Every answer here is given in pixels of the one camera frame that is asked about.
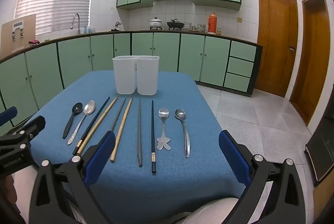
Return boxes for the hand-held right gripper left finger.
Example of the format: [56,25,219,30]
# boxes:
[29,131,116,224]

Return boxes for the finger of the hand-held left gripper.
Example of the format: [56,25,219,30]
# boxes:
[9,116,46,140]
[0,106,18,124]

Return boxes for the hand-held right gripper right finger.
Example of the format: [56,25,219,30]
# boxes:
[219,130,306,224]

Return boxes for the wooden chopstick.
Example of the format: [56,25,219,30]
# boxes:
[110,97,133,162]
[77,97,119,155]

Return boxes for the black chopstick with gold band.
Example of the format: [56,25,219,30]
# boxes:
[72,96,111,156]
[151,100,157,173]

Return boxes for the grey metal chopstick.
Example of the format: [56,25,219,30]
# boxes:
[110,98,127,133]
[137,99,143,167]

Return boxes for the black plastic spoon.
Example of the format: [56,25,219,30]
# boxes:
[63,103,83,139]

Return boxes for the silver spoon with patterned handle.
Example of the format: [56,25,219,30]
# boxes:
[67,100,96,145]

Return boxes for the plain silver spoon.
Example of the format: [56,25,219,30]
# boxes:
[175,108,191,158]

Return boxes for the small silver spoon cartoon handle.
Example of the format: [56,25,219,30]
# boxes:
[156,108,172,151]

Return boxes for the white twin-compartment utensil holder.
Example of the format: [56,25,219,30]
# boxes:
[112,56,160,96]

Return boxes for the person's left hand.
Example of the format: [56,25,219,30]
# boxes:
[0,174,15,213]

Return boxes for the person's left leg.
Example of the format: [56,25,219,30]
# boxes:
[13,165,79,224]

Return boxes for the person's leg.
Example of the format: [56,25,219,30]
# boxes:
[13,165,79,224]
[180,196,240,224]

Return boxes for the person's right leg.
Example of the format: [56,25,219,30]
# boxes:
[180,196,240,224]

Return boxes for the blue tablecloth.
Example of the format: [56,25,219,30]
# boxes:
[19,70,251,224]

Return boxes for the brown cardboard box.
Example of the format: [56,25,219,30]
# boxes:
[0,14,36,57]

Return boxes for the black cabinet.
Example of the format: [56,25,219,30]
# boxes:
[305,109,334,186]

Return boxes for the metal kitchen faucet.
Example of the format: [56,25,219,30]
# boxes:
[70,13,81,35]

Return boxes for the closed wooden door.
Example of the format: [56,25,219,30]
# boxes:
[254,0,298,98]

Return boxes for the wooden door in recess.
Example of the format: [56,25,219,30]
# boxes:
[289,0,331,125]

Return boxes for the green kitchen base cabinets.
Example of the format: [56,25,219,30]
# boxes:
[0,32,263,136]

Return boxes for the orange thermos flask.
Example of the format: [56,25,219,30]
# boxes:
[207,12,218,34]

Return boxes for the black wok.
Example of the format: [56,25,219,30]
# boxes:
[167,19,185,31]

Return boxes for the white cooking pot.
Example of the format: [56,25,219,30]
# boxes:
[149,17,163,30]

